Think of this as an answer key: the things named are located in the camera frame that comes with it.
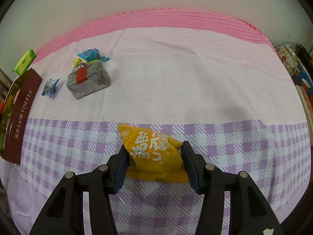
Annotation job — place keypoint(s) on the clutter at right table edge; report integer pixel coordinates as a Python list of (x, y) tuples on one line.
[(298, 63)]

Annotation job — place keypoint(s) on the pink and purple checked tablecloth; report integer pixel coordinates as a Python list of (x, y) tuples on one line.
[(211, 79)]

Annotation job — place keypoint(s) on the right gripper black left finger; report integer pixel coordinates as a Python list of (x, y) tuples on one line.
[(63, 210)]

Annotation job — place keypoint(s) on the yellow snack packet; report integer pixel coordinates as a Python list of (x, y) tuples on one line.
[(154, 156)]

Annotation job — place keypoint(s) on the blue candy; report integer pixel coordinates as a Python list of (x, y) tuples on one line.
[(92, 55)]

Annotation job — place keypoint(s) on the brown and gold toffee tin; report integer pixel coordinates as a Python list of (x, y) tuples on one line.
[(17, 107)]

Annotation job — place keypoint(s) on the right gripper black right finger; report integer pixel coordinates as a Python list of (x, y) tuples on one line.
[(250, 213)]

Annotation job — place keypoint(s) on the grey foil snack packet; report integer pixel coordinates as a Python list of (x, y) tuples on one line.
[(87, 78)]

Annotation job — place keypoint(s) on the yellow candy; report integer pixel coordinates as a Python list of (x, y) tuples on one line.
[(80, 61)]

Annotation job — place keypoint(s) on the green tissue pack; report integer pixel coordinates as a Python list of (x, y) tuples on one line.
[(23, 64)]

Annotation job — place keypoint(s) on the small blue-ended foil candy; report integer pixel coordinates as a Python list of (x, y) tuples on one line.
[(50, 88)]

